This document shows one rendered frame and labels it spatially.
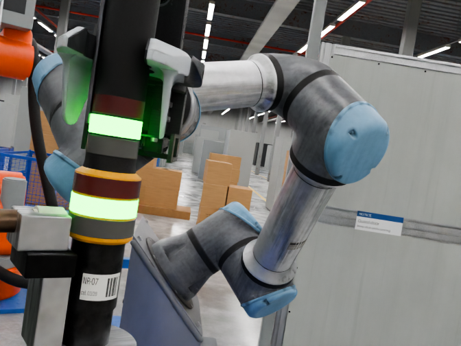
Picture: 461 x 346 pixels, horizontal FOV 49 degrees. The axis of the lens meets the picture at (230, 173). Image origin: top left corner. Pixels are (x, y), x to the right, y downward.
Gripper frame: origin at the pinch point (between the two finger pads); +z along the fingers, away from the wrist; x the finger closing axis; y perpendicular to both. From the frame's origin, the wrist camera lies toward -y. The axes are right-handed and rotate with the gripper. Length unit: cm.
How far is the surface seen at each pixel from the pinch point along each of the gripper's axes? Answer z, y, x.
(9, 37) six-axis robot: -372, -52, 174
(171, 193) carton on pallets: -924, 111, 80
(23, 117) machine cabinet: -1012, 12, 413
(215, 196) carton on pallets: -758, 86, -4
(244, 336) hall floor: -370, 155, -47
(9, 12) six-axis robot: -354, -68, 169
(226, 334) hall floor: -367, 155, -32
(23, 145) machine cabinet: -1013, 69, 406
